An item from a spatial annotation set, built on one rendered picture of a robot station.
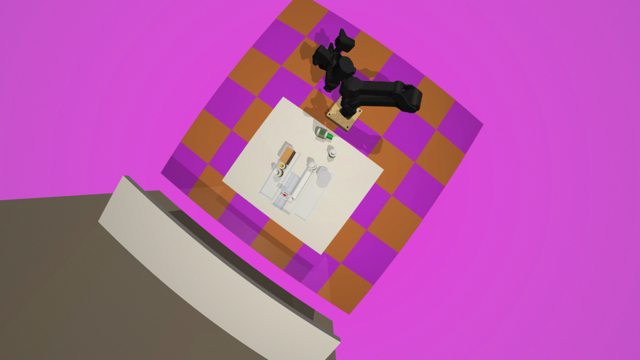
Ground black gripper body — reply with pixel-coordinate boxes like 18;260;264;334
318;34;355;71

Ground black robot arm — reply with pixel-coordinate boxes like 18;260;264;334
312;44;423;120

